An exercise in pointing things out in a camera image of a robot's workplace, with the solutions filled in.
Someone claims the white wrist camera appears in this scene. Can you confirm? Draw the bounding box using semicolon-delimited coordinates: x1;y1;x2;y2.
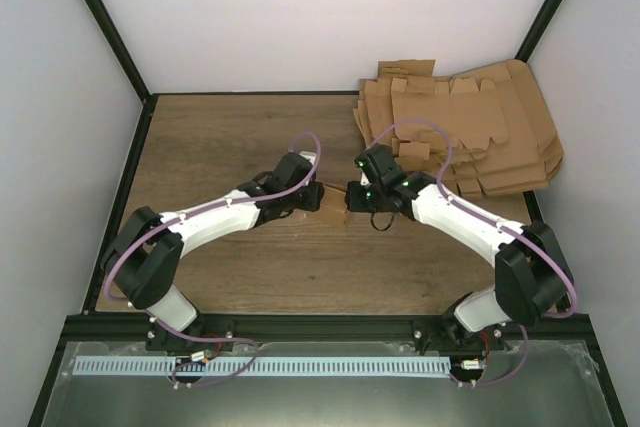
360;172;372;187
299;151;317;165

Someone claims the stack of flat cardboard blanks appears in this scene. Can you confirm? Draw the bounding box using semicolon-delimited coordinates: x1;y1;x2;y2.
353;59;564;198

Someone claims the clear acrylic front plate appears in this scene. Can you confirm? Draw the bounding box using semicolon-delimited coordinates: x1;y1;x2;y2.
42;341;614;426

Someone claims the black front mounting rail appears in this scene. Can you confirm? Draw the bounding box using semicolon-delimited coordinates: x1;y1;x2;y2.
59;311;594;351

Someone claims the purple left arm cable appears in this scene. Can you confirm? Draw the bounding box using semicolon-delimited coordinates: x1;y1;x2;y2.
102;132;322;391

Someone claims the brown cardboard box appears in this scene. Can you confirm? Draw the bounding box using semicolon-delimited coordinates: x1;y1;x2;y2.
317;183;350;227

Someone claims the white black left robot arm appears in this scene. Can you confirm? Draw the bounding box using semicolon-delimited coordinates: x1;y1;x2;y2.
101;151;324;351

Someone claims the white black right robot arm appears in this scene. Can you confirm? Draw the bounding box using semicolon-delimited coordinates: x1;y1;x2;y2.
345;145;577;350

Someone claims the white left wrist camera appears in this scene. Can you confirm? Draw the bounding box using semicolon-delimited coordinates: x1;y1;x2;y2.
299;151;317;165

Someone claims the black back left frame post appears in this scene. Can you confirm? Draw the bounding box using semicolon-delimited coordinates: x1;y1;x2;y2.
53;0;151;101

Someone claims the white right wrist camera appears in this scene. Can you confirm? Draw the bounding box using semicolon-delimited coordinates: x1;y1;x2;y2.
360;172;372;187

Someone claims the light blue slotted cable duct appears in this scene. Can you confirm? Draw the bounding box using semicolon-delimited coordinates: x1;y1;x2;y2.
72;355;451;378

